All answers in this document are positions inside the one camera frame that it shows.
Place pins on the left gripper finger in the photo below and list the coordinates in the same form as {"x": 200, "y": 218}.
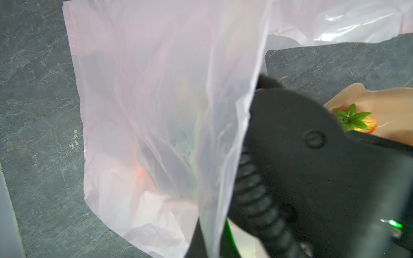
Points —
{"x": 228, "y": 248}

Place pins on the orange tangerine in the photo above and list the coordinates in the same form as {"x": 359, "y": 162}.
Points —
{"x": 141, "y": 173}

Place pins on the pink plastic bag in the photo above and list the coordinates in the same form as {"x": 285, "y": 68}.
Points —
{"x": 169, "y": 85}

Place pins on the strawberry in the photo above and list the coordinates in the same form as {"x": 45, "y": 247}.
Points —
{"x": 351, "y": 119}

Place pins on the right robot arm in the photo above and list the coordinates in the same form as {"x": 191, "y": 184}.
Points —
{"x": 305, "y": 188}

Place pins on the beige wavy fruit plate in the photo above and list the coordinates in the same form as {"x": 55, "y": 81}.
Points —
{"x": 393, "y": 109}

